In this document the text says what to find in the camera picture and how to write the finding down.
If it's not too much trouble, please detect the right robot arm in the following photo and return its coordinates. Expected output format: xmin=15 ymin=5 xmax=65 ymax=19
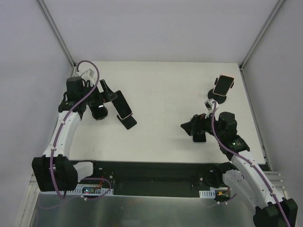
xmin=181 ymin=112 xmax=298 ymax=227

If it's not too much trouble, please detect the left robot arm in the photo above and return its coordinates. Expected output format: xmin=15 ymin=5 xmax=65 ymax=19
xmin=32 ymin=77 xmax=117 ymax=192

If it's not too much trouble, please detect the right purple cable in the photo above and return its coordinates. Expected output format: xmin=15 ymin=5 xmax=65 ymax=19
xmin=201 ymin=100 xmax=291 ymax=227

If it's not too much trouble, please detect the black phone on round stand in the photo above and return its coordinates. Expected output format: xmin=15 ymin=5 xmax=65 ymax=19
xmin=95 ymin=104 xmax=107 ymax=114

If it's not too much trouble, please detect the black round-base phone mount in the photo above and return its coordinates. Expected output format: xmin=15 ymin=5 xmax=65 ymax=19
xmin=207 ymin=75 xmax=234 ymax=104

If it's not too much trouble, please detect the left white cable duct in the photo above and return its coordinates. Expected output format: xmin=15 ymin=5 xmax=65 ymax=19
xmin=40 ymin=185 xmax=114 ymax=197

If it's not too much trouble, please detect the white cable duct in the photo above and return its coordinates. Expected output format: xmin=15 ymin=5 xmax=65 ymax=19
xmin=199 ymin=190 xmax=216 ymax=199
xmin=40 ymin=185 xmax=114 ymax=197

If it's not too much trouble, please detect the right white cable duct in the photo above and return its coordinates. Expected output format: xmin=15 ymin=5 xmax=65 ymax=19
xmin=199 ymin=190 xmax=216 ymax=199

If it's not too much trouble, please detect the clear-cased phone on table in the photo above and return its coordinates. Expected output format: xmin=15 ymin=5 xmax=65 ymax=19
xmin=192 ymin=133 xmax=206 ymax=143

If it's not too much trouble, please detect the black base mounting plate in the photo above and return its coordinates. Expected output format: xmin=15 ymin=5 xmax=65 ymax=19
xmin=81 ymin=161 xmax=228 ymax=198

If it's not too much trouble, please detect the pink-cased phone on mount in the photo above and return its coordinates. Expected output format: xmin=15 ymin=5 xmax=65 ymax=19
xmin=213 ymin=75 xmax=234 ymax=96

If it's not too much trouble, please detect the aluminium frame post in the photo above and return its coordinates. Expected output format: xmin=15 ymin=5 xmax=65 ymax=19
xmin=35 ymin=0 xmax=76 ymax=67
xmin=238 ymin=0 xmax=287 ymax=70

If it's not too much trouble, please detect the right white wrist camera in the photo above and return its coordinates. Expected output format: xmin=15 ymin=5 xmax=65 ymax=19
xmin=205 ymin=99 xmax=219 ymax=118

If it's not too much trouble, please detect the right aluminium frame post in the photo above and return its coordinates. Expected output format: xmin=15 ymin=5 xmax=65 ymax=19
xmin=238 ymin=0 xmax=287 ymax=70

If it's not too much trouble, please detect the white-cased phone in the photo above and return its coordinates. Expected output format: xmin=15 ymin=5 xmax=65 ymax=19
xmin=112 ymin=90 xmax=133 ymax=120

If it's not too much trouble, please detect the black flat phone stand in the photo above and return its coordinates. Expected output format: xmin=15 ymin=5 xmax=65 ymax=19
xmin=117 ymin=115 xmax=137 ymax=130

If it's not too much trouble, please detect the left aluminium frame post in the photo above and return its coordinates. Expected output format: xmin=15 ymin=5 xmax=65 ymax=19
xmin=35 ymin=0 xmax=76 ymax=67

